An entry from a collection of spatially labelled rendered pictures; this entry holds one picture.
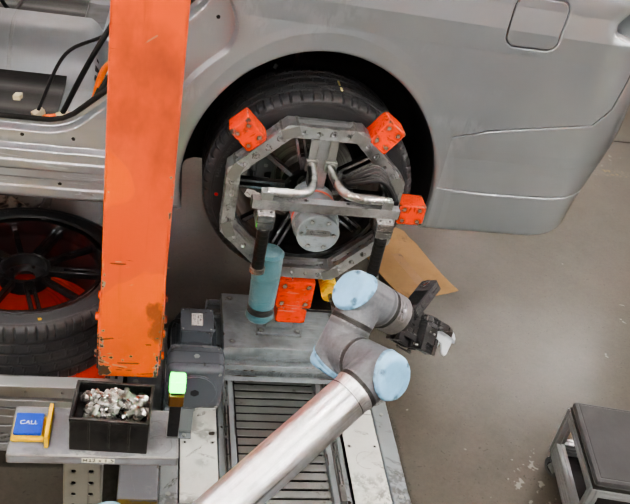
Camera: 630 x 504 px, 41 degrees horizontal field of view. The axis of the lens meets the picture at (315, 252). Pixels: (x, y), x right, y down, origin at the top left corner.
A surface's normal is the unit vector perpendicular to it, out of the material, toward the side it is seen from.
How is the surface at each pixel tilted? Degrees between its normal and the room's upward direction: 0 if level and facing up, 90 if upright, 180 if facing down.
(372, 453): 0
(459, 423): 0
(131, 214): 90
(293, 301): 90
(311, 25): 90
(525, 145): 90
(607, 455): 0
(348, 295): 51
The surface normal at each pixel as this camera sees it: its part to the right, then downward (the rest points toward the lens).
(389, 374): 0.62, 0.15
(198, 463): 0.17, -0.81
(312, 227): 0.12, 0.58
